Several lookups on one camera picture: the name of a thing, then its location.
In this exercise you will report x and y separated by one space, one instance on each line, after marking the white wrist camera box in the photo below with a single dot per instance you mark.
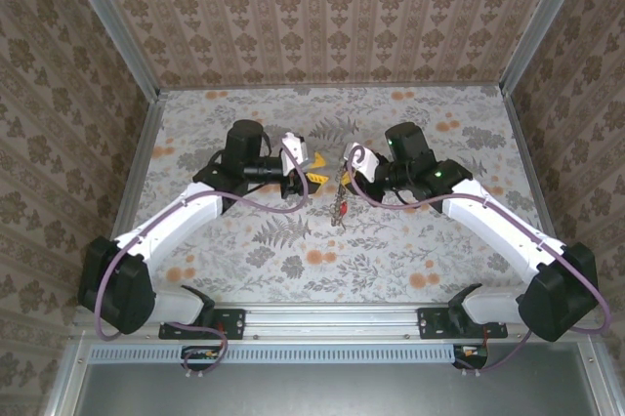
366 162
296 147

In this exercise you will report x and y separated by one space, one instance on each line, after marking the wide aluminium front rail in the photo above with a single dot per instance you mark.
332 320

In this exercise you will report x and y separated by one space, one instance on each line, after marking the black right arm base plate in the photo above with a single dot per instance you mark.
429 323

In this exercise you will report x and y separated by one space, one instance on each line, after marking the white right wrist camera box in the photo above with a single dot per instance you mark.
366 162

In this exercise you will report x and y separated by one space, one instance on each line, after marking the grey metal panel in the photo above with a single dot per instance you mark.
332 391

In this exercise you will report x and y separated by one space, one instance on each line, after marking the aluminium side rail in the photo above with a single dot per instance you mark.
145 142
523 142

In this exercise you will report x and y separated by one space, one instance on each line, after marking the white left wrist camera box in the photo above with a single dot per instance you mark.
296 147

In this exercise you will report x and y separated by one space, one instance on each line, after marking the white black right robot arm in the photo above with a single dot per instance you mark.
493 220

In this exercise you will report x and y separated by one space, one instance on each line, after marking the aluminium frame bar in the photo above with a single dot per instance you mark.
63 391
604 386

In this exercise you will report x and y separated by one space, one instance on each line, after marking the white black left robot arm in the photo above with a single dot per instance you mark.
180 213

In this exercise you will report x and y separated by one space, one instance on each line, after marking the aluminium corner post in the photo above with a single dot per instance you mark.
541 20
116 30

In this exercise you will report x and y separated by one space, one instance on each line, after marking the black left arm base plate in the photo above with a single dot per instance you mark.
234 325

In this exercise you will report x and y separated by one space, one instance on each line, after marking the thin aluminium back rail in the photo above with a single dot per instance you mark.
332 88

